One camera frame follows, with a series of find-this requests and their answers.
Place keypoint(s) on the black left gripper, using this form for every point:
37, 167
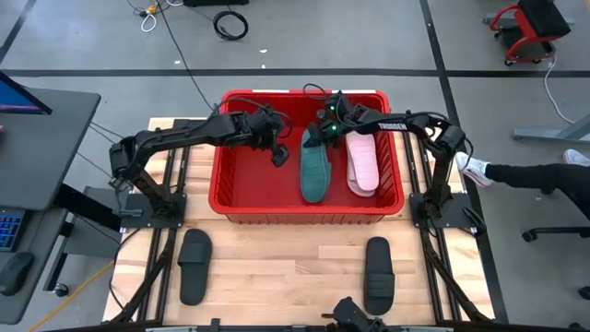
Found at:
260, 129

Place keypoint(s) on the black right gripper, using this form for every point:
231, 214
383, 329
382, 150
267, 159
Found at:
341, 120

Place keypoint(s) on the black foam slide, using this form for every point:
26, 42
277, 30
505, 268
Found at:
193, 276
379, 276

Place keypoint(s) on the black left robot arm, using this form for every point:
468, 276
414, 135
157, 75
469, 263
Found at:
184, 133

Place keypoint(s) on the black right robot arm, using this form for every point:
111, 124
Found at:
392, 125

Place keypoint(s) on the red plastic bin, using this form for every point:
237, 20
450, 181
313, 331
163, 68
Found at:
258, 184

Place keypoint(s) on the white tape strip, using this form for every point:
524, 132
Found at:
359, 91

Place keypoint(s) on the white sneaker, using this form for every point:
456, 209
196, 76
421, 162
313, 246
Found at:
472, 168
578, 157

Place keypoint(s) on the black floor box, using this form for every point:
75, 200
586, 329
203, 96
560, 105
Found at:
216, 3

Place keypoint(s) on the black desk base beam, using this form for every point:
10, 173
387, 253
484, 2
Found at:
83, 205

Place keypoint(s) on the grey desk foot plate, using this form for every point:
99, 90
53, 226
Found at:
92, 244

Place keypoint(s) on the person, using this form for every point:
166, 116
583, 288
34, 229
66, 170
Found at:
530, 174

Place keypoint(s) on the grey table foot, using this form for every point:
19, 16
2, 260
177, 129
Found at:
553, 133

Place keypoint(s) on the dark grey desk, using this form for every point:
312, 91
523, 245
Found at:
41, 152

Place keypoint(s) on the black caster wheel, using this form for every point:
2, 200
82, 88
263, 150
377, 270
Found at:
61, 290

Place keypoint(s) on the red rolling stool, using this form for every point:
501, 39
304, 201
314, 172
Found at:
544, 16

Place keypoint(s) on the grey keyboard desk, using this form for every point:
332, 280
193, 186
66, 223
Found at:
43, 258

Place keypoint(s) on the black office chair base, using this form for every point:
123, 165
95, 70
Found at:
562, 232

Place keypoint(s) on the computer monitor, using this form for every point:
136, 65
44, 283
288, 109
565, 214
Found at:
16, 99

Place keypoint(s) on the black backlit keyboard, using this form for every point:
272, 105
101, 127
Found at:
9, 230

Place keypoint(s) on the black computer mouse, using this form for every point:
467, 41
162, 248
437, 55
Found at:
16, 272

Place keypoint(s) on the black aluminium frame rail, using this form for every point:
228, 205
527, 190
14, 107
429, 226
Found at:
186, 170
410, 161

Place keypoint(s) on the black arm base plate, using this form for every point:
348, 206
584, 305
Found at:
138, 220
454, 216

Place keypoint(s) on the black frame crossbar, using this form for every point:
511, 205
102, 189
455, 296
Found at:
276, 329

